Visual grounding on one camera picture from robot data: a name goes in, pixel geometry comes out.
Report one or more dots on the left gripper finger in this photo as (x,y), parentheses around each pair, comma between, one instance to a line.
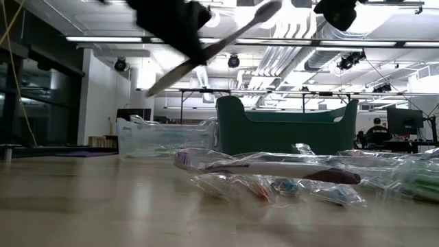
(197,49)

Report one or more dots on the green white toothbrush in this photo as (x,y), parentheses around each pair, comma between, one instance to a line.
(428,195)
(425,182)
(411,171)
(171,77)
(377,156)
(168,135)

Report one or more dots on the purple white toothbrush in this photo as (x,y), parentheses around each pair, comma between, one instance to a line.
(187,158)

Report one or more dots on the orange white toothbrush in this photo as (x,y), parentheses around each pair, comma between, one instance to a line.
(212,187)

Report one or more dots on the white maroon toothbrush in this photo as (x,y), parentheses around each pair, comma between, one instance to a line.
(284,169)

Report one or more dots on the blue white toothbrush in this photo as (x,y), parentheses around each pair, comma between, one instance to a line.
(289,187)
(337,195)

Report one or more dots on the linear ceiling light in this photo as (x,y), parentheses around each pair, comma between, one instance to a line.
(103,39)

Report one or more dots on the small black ceiling fixture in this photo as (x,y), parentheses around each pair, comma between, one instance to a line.
(381,88)

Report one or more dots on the small clear plastic bin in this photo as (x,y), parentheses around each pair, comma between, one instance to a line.
(144,147)

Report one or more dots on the green plastic basin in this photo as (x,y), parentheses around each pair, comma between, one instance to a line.
(274,137)

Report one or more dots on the large black monitor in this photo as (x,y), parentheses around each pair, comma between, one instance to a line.
(404,120)

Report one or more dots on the person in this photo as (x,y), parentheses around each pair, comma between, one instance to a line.
(377,133)

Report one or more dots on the wooden block stack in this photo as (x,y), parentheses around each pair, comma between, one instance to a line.
(99,140)

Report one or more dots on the black background desk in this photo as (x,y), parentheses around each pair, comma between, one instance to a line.
(404,145)

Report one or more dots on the small grey cylinder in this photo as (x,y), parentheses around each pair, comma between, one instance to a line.
(7,154)

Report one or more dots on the black ceiling camera cluster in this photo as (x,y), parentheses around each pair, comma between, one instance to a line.
(350,61)

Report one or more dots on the black aluminium table frame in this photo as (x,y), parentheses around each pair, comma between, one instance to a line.
(41,150)

